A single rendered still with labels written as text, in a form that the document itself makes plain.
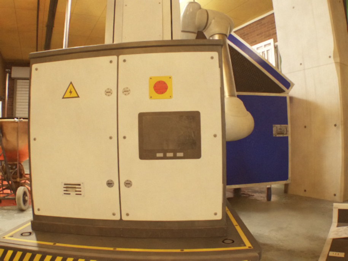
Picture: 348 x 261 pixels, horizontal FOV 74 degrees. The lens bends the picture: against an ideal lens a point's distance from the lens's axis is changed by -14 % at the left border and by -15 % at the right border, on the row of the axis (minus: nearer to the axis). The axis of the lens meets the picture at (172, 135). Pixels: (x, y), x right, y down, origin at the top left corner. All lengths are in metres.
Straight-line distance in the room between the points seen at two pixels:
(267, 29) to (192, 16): 4.58
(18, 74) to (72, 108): 8.45
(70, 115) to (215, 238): 0.50
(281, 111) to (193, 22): 1.26
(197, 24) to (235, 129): 0.61
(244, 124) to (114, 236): 0.86
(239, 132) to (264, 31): 4.86
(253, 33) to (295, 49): 3.55
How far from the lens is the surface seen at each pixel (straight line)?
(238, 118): 1.32
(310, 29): 2.75
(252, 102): 2.29
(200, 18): 1.50
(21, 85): 9.33
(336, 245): 1.52
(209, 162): 0.67
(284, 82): 2.47
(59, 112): 0.75
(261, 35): 6.09
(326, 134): 2.52
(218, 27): 1.51
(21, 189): 2.35
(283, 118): 2.41
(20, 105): 9.23
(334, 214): 1.87
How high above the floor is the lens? 0.58
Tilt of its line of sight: 1 degrees up
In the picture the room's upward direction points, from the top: 1 degrees counter-clockwise
